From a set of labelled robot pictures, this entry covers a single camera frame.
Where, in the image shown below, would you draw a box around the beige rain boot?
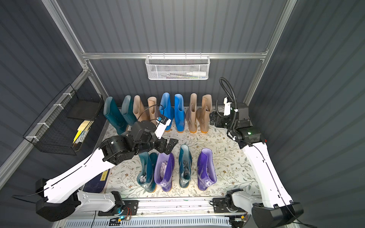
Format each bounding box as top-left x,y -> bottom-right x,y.
133,95 -> 150,121
197,95 -> 212,134
186,93 -> 197,134
147,97 -> 160,125

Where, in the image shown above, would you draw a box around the blue rain boot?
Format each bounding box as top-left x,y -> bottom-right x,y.
175,94 -> 185,133
159,92 -> 175,132

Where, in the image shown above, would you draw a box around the teal rain boot back row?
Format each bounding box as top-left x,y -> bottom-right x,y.
121,95 -> 137,126

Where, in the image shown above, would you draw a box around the teal rain boot carried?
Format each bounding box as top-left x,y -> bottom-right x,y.
103,97 -> 128,135

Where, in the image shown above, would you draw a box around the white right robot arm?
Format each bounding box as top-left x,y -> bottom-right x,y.
210,111 -> 304,228

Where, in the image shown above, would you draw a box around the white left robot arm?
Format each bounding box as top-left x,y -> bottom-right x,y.
36,135 -> 178,222

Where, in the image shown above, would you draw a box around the purple rain boot front left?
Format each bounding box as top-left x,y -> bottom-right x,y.
154,154 -> 175,192

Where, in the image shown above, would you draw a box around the purple rain boot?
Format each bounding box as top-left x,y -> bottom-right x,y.
197,148 -> 217,191
154,154 -> 175,192

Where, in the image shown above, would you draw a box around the teal rain boot front right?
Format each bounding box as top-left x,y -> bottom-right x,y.
179,144 -> 192,188

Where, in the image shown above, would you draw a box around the teal rain boot front left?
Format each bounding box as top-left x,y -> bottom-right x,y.
136,152 -> 158,193

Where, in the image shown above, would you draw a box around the purple rain boot front right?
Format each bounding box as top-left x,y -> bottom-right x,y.
197,148 -> 217,191

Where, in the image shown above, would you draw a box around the white tube in basket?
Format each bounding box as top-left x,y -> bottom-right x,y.
185,71 -> 207,78

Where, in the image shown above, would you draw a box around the dark blue book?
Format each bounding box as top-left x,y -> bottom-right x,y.
83,169 -> 110,193

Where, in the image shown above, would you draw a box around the yellow sticky notes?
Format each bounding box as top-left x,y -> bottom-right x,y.
73,120 -> 94,144

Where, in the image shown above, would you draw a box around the white vent grille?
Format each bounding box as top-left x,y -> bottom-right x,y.
64,216 -> 231,228

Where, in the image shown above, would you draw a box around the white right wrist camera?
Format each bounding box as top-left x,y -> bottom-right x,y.
223,97 -> 231,116

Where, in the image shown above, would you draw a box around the black corrugated cable hose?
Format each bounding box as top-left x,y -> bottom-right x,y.
219,77 -> 239,129

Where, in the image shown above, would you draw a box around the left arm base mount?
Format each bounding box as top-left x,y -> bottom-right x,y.
98,199 -> 139,217

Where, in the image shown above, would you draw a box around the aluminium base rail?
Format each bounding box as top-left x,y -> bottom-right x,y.
61,195 -> 289,220

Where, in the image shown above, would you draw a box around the white wire wall basket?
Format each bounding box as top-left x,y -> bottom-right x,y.
145,54 -> 211,80

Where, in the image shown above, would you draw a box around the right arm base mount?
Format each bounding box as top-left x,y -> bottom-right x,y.
209,189 -> 246,213

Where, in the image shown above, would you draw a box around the black wire side basket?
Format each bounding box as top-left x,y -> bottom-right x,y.
23,86 -> 106,155

